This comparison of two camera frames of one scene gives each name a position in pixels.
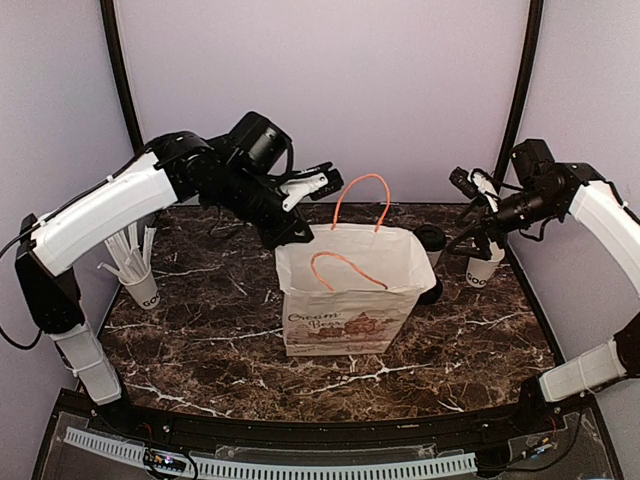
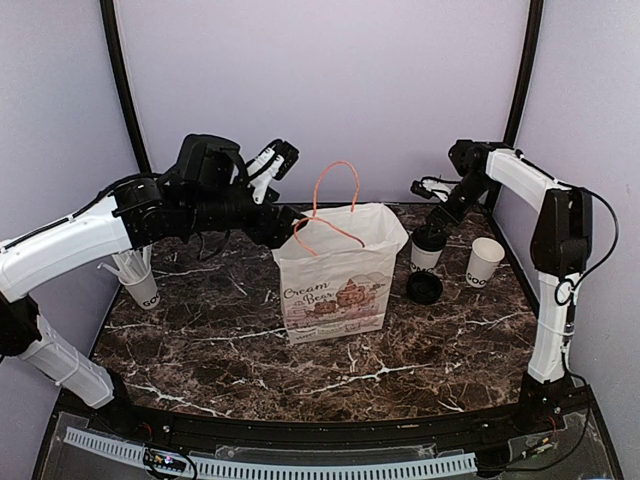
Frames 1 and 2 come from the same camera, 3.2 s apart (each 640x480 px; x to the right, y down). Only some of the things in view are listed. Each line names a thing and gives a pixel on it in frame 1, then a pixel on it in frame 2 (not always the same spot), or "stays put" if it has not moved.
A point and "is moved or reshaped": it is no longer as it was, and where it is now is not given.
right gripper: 490,221 → 437,216
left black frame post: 108,14 stays put
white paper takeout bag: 351,289 is moved or reshaped
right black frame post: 504,169 stays put
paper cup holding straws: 145,291 stays put
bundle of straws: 130,256 stays put
